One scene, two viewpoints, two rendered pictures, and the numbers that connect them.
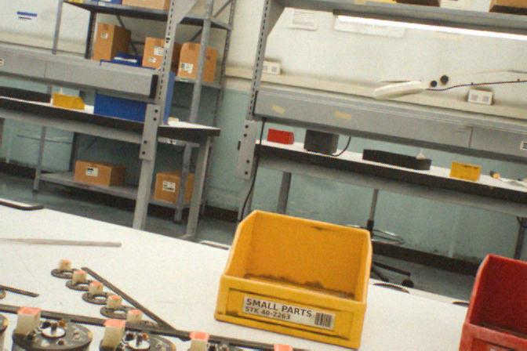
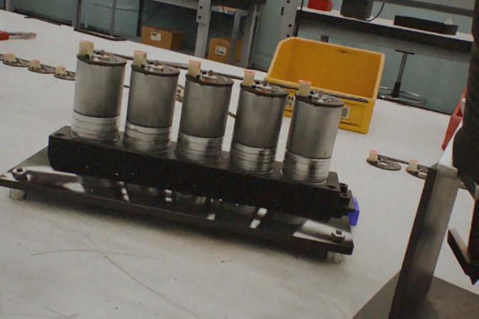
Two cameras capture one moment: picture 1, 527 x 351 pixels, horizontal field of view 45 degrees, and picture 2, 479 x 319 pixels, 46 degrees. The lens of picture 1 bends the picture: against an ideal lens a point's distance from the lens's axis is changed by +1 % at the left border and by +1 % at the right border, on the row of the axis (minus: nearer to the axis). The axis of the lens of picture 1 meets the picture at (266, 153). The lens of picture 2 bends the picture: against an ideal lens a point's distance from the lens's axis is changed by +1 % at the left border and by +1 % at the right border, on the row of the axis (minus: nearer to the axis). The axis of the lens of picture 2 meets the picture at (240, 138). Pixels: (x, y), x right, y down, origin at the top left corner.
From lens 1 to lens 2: 0.08 m
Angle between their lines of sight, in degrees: 13
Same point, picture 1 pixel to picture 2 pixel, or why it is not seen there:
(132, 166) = (189, 33)
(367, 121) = not seen: outside the picture
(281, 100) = not seen: outside the picture
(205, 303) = not seen: hidden behind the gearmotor
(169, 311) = not seen: hidden behind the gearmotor
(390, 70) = not seen: outside the picture
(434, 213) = (457, 78)
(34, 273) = (127, 76)
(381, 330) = (387, 126)
